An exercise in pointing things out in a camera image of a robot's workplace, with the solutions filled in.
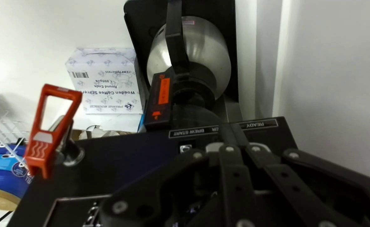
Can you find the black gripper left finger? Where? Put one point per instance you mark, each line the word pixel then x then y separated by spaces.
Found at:
pixel 194 189

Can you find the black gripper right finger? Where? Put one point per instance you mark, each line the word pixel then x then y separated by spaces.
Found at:
pixel 318 192

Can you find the steel coffee carafe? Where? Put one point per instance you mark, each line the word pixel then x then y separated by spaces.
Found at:
pixel 205 47

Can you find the white coffee filter box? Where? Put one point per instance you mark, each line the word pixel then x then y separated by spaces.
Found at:
pixel 107 80

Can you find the blue lidded container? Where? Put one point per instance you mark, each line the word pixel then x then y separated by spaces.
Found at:
pixel 14 181

